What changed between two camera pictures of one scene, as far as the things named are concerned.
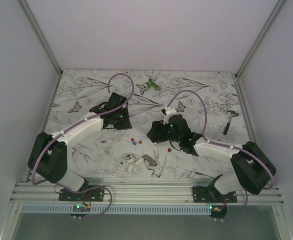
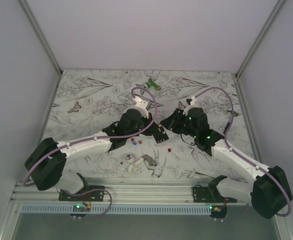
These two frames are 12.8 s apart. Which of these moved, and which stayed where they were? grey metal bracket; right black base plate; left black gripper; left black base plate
Moved: left black gripper
Stayed: right black base plate; left black base plate; grey metal bracket
